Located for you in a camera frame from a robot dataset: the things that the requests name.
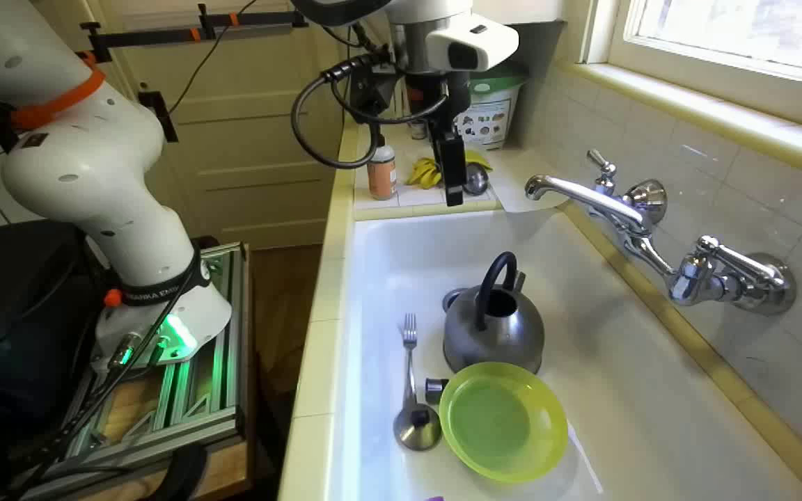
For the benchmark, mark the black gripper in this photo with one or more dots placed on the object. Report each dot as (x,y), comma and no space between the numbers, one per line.
(430,99)

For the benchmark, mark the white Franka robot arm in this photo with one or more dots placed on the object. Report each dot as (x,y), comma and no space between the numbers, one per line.
(95,168)

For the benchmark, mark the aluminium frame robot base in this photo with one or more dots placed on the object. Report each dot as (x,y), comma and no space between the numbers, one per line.
(187,390)

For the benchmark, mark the white ceramic sink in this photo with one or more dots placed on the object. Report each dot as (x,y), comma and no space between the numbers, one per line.
(606,390)

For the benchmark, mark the round dark metal lid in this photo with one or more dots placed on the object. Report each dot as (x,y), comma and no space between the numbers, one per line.
(478,179)

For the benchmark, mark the white tub with green lid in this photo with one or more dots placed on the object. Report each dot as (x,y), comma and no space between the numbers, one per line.
(487,113)

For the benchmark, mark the orange plastic bottle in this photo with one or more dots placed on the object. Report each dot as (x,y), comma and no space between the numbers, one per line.
(383,170)

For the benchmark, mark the silver fork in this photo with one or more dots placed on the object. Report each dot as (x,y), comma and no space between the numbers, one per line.
(411,357)

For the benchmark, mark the cream panelled door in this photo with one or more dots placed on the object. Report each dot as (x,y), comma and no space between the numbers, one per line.
(242,168)

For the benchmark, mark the small dark block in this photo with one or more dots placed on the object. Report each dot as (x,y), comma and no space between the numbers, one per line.
(436,390)

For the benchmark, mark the green plastic plate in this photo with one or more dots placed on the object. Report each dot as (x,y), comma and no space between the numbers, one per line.
(503,421)

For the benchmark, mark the black clamp bar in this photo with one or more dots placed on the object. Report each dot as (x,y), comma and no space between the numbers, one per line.
(187,34)

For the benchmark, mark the black bin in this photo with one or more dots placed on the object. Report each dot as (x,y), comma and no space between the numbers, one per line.
(11,316)

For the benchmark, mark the chrome wall faucet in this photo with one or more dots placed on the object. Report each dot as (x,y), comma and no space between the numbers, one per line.
(689,265)

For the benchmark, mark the white window frame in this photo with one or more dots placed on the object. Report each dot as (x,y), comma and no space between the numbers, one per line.
(725,58)

